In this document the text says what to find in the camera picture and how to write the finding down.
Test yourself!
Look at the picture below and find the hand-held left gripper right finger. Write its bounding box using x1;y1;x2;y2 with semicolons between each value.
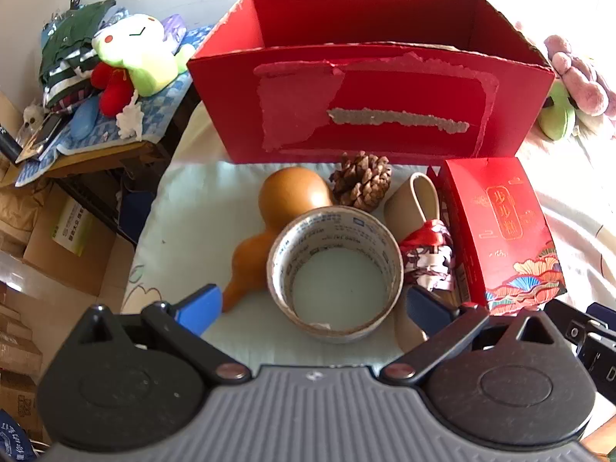
380;286;554;387

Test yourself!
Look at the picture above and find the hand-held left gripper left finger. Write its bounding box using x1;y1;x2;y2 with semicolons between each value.
79;284;252;387

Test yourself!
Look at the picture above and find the clear tape roll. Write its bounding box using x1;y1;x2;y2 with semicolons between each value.
266;206;405;345

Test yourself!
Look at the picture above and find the brown gourd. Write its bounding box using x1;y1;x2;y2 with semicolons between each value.
221;166;335;313

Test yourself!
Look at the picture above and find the red cardboard box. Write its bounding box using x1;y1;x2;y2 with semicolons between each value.
187;0;556;165

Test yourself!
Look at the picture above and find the red and white crumpled packet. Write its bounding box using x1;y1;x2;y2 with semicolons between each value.
398;219;457;294

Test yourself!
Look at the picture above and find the beige cup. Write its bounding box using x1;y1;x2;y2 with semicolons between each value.
383;172;442;354

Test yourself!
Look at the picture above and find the red printed carton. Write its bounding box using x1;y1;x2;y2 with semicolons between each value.
426;156;567;317

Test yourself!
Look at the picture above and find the brown pine cone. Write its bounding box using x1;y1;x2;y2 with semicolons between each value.
330;151;393;213

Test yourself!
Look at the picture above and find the cardboard box with label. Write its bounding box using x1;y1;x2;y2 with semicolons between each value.
22;197;121;294

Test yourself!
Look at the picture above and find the wooden side table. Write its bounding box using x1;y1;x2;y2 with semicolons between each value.
0;91;193;251

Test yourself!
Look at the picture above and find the stack of cardboard boxes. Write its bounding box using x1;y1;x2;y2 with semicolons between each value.
0;250;51;444

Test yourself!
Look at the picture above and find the blue checkered cloth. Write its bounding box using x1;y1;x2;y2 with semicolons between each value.
14;24;215;188

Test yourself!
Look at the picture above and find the blue oval object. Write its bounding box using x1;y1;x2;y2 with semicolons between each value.
70;99;100;141

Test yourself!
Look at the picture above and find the black flat device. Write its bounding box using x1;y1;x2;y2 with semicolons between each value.
16;113;67;163

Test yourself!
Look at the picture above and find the small white figure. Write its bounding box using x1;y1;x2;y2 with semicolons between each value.
23;103;45;132

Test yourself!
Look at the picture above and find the green frog plush toy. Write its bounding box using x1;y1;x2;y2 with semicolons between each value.
90;13;196;117

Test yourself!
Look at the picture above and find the purple plush toy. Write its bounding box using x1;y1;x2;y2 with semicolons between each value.
544;35;616;117

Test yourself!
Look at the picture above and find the dark green striped clothes pile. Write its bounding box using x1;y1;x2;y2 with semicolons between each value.
38;0;131;109

